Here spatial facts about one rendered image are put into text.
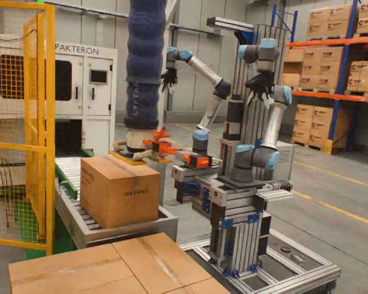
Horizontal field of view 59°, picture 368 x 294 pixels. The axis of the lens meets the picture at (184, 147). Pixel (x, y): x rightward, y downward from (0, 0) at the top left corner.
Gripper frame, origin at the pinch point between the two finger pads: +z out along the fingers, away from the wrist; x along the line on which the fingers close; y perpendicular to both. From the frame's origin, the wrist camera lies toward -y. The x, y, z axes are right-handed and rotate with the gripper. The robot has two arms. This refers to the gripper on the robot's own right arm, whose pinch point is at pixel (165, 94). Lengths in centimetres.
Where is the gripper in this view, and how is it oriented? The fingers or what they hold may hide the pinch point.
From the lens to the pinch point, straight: 254.7
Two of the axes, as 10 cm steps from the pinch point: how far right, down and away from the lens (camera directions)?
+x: -5.2, -2.2, 8.3
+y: 8.5, -0.4, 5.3
